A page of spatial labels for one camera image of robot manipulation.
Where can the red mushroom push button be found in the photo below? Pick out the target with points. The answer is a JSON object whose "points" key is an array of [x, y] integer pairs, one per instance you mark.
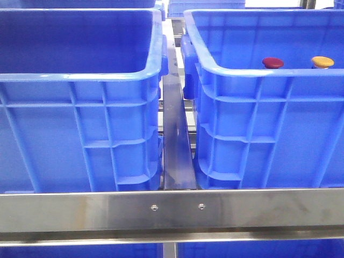
{"points": [[272, 63]]}

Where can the yellow mushroom push button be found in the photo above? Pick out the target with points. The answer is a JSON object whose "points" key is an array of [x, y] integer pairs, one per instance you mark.
{"points": [[322, 62]]}

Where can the steel shelf divider bar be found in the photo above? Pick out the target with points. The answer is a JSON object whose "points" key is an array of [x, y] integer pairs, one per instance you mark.
{"points": [[178, 170]]}

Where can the blue plastic crate right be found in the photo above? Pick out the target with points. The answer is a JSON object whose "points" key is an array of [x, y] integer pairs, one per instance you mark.
{"points": [[266, 128]]}

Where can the blue plastic crate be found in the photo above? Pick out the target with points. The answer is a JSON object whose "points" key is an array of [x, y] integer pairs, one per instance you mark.
{"points": [[80, 100], [266, 128]]}

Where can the blue plastic crate left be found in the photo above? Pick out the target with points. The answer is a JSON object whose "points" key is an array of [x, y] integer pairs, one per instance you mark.
{"points": [[80, 100]]}

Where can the blue crate back row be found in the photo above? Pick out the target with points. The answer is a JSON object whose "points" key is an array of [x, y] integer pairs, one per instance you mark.
{"points": [[176, 8]]}

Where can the blue crate lower left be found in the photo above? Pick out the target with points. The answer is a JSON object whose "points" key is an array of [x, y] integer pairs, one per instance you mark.
{"points": [[125, 250]]}

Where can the blue crate lower right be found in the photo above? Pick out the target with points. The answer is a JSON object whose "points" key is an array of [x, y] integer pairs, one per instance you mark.
{"points": [[277, 248]]}

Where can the steel shelf front rail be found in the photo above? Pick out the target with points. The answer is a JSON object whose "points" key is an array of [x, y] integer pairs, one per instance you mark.
{"points": [[170, 216]]}

